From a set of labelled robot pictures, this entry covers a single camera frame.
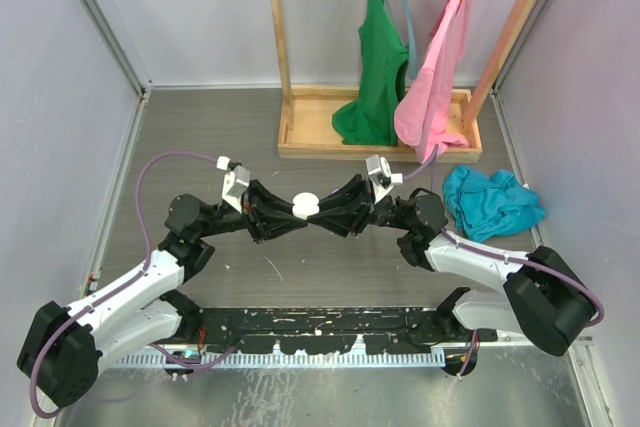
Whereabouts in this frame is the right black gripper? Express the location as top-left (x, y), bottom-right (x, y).
top-left (306, 174), bottom-right (409, 238)

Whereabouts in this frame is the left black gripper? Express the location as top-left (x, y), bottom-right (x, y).
top-left (196, 179), bottom-right (306, 243)

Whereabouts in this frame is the white earbud case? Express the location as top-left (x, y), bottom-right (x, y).
top-left (292, 192), bottom-right (320, 220)

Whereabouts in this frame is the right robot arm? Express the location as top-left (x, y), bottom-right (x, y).
top-left (293, 175), bottom-right (605, 356)

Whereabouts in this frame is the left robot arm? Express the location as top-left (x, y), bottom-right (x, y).
top-left (17, 175), bottom-right (319, 419)

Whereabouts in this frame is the wooden clothes rack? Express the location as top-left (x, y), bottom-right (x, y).
top-left (271, 0), bottom-right (544, 163)

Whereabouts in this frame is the green shirt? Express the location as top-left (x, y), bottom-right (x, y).
top-left (332, 0), bottom-right (409, 146)

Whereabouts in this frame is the pink shirt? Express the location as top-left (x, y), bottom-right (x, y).
top-left (394, 0), bottom-right (472, 164)

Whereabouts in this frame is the teal cloth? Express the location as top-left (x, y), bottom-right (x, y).
top-left (442, 165), bottom-right (547, 242)

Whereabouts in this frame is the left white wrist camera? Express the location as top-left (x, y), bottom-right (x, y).
top-left (221, 165), bottom-right (250, 213)

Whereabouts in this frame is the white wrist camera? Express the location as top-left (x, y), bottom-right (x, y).
top-left (221, 165), bottom-right (250, 213)
top-left (366, 154), bottom-right (403, 204)

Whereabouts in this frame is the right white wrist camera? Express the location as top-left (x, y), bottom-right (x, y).
top-left (366, 154), bottom-right (403, 204)

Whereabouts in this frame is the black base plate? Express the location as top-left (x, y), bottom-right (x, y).
top-left (196, 307), bottom-right (472, 355)

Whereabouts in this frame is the white slotted cable duct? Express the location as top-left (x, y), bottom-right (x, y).
top-left (112, 343), bottom-right (446, 370)

